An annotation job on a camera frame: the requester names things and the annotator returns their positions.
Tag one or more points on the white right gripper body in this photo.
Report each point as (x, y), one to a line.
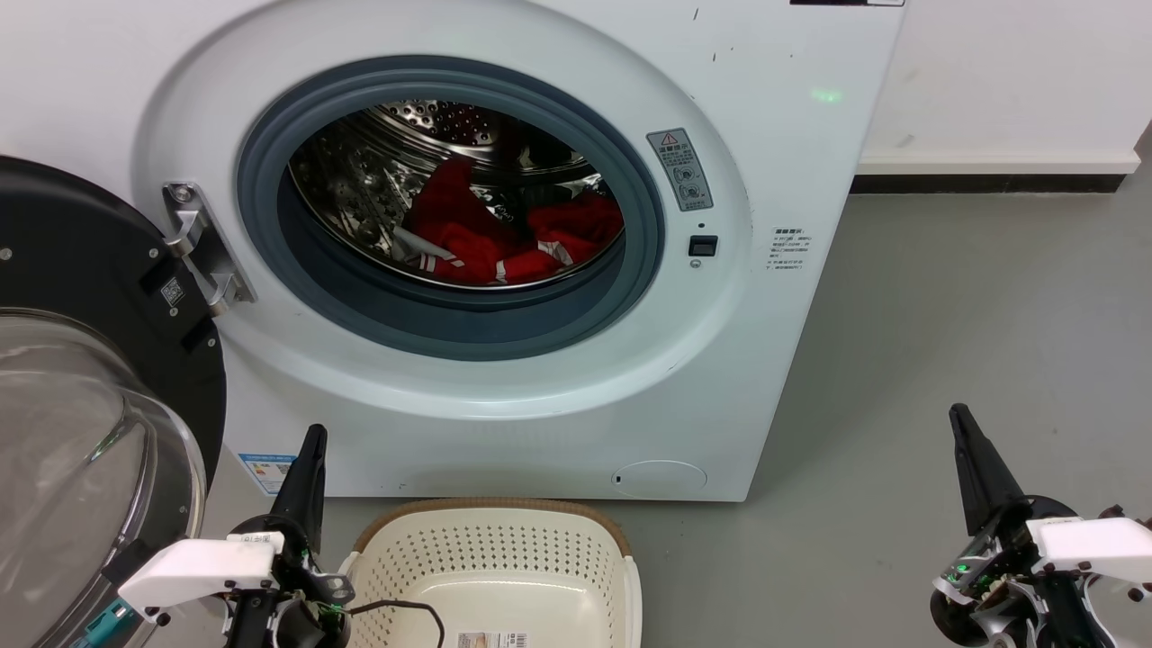
(1089, 544)

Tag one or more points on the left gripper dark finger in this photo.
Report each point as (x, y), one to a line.
(315, 504)
(295, 499)

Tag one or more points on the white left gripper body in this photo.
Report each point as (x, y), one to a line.
(202, 567)

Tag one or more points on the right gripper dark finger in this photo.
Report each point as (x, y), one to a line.
(994, 481)
(970, 486)

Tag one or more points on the red and white garment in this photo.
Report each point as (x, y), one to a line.
(468, 238)

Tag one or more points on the cream plastic laundry basket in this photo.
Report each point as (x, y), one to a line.
(504, 567)

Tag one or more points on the white printed barcode label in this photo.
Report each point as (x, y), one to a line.
(493, 641)

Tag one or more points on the stainless steel washing machine drum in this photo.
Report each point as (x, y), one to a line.
(351, 189)

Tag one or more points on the washing machine glass door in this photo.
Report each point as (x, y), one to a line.
(81, 261)

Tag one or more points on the blue energy label sticker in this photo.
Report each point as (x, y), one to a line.
(263, 472)

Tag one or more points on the grey rubber door gasket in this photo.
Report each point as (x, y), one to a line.
(450, 328)

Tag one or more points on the white QR code sticker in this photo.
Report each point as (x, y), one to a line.
(172, 292)

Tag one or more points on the white front-load washing machine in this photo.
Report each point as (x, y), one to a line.
(558, 423)

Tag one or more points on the silver metal door hinge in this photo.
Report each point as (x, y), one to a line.
(205, 256)

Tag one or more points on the small printed text sticker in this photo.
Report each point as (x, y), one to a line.
(789, 250)

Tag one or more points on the black baseboard strip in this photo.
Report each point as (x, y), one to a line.
(990, 184)

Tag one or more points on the round white filter cover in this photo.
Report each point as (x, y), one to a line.
(660, 479)

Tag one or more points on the white baseboard moulding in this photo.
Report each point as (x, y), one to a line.
(990, 164)

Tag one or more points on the black door latch socket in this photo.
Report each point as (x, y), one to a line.
(703, 246)

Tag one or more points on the grey warning label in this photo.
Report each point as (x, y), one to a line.
(680, 171)

